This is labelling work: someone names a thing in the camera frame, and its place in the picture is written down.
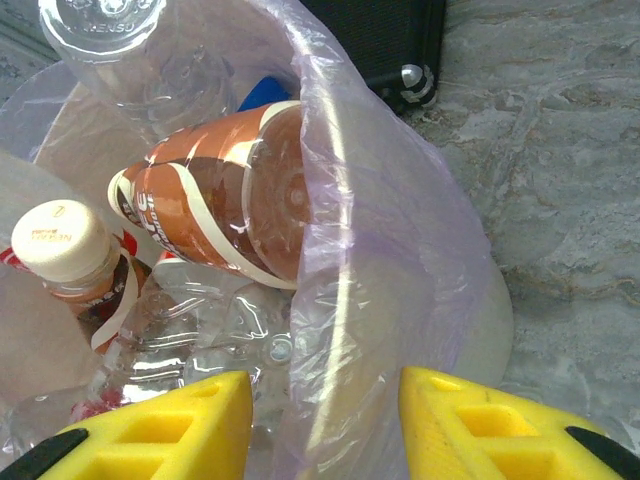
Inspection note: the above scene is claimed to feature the black hard case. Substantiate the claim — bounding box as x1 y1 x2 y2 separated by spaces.
299 0 447 115

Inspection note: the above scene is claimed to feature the beige waste bin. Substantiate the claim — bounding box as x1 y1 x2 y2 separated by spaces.
0 59 516 480

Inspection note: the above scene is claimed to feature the brown coffee drink bottle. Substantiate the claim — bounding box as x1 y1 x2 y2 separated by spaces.
9 198 151 354
107 99 314 291

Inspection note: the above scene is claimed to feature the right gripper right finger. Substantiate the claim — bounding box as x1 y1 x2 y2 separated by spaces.
399 366 640 480

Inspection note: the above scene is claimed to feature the blue label bottle white cap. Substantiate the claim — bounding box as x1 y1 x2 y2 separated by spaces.
236 74 292 114

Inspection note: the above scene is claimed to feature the clear bottle green-white label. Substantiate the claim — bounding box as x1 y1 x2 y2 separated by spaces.
99 279 301 401

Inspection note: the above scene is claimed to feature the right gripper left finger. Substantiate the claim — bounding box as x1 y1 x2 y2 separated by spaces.
0 369 254 480

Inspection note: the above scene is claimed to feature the clear bottle blue cap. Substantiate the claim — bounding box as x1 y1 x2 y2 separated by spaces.
37 0 239 134

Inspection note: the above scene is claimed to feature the purple plastic bin liner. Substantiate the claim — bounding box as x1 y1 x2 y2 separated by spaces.
0 0 516 480

